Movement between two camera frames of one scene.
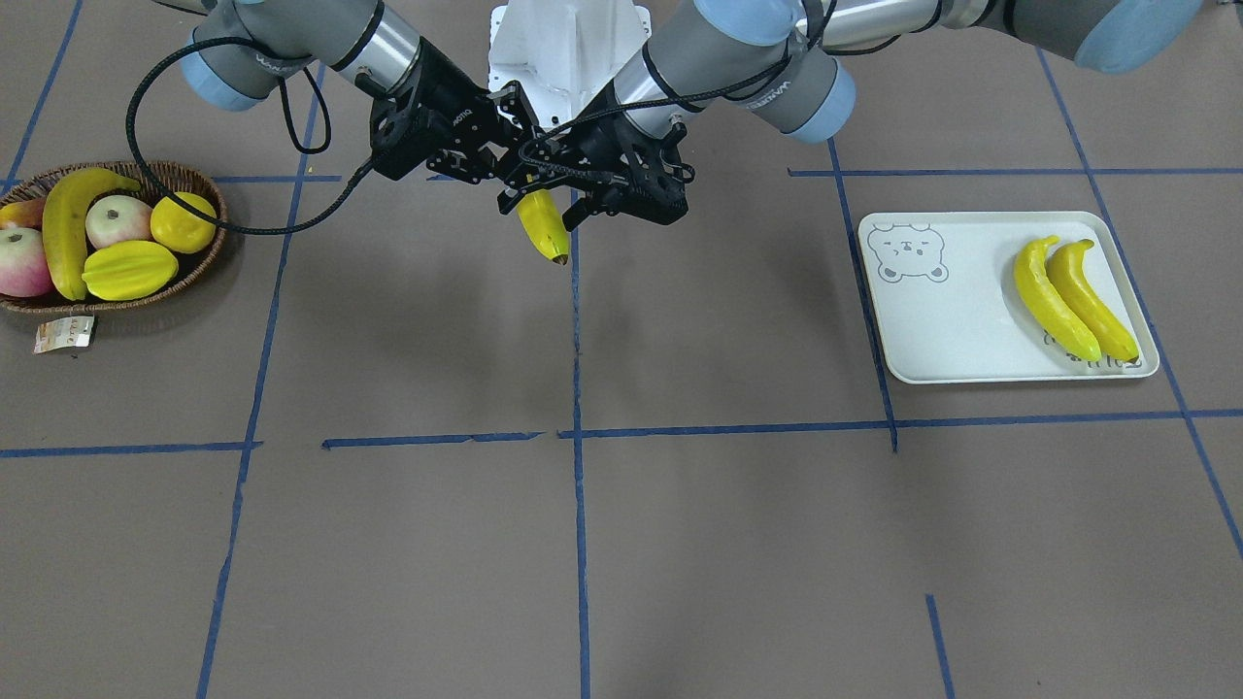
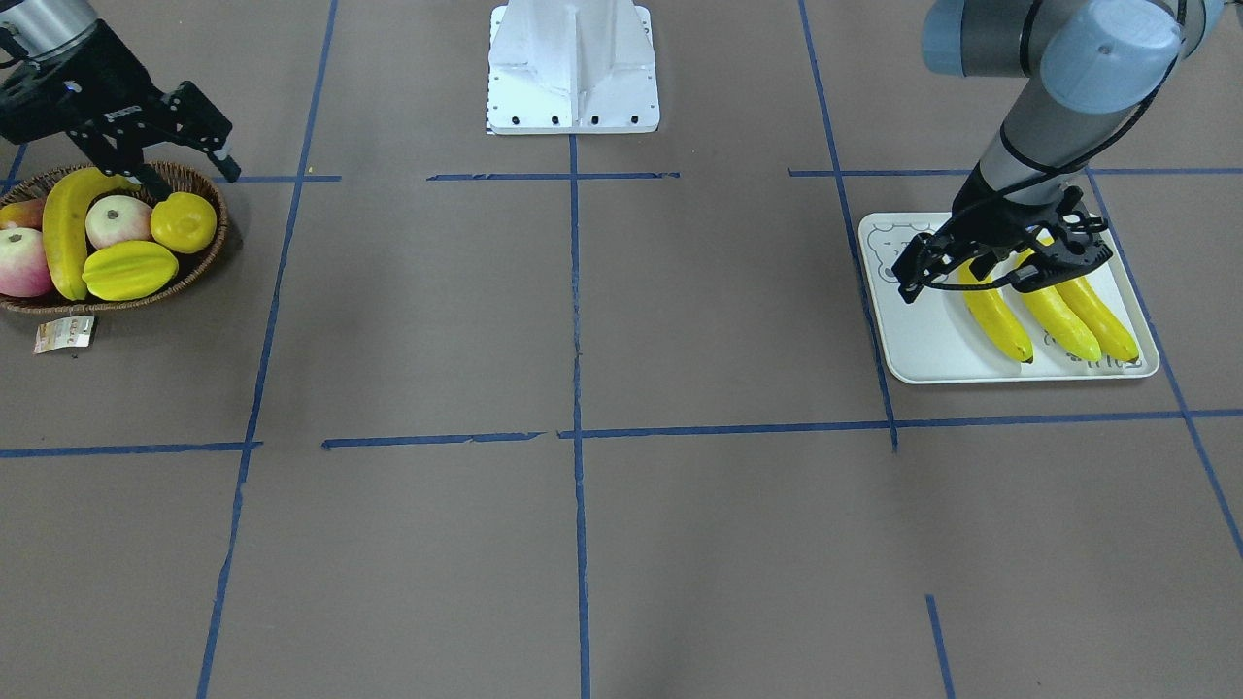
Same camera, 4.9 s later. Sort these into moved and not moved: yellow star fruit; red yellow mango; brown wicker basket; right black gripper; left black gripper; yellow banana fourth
Moved: left black gripper; right black gripper
Not moved: yellow star fruit; red yellow mango; brown wicker basket; yellow banana fourth
